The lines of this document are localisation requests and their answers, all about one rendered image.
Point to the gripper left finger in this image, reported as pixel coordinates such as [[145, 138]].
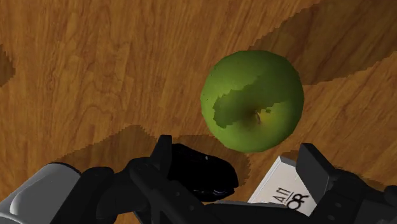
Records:
[[145, 186]]

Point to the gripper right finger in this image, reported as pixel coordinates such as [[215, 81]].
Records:
[[338, 192]]

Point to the green apple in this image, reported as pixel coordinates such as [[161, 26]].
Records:
[[248, 90]]

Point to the white box with black lettering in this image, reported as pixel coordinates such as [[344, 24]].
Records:
[[279, 183]]

